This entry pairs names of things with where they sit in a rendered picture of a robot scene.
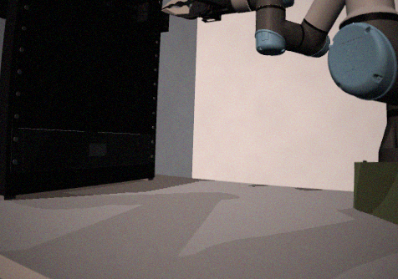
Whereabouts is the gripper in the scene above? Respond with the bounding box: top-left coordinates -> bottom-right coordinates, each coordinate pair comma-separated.
161,0 -> 237,23

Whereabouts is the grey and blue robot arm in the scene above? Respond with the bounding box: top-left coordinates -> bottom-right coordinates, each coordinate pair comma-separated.
231,0 -> 398,162

